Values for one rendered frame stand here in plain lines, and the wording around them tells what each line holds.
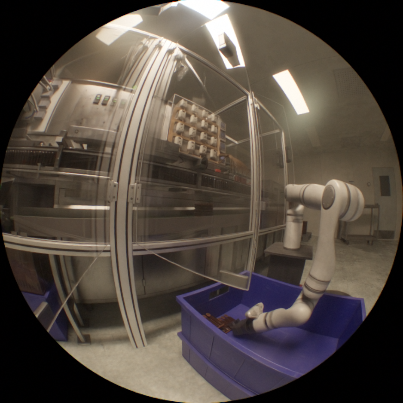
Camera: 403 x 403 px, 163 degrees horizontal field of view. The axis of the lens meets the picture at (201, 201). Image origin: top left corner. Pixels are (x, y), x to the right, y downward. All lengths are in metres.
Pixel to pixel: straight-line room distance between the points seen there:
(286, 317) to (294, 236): 0.42
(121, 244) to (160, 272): 0.53
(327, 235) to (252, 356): 0.31
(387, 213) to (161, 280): 5.59
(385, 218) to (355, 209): 5.07
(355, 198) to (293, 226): 0.43
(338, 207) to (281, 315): 0.32
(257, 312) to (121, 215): 0.57
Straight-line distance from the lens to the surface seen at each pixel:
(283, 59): 2.35
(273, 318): 0.50
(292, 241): 0.75
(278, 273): 0.76
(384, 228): 5.45
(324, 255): 0.38
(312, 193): 0.52
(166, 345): 0.89
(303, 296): 0.49
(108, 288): 0.98
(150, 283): 1.01
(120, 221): 0.50
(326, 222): 0.37
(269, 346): 0.67
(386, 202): 5.47
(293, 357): 0.66
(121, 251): 0.53
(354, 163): 5.35
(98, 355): 0.90
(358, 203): 0.39
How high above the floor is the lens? 0.74
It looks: 2 degrees up
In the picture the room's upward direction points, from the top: 3 degrees clockwise
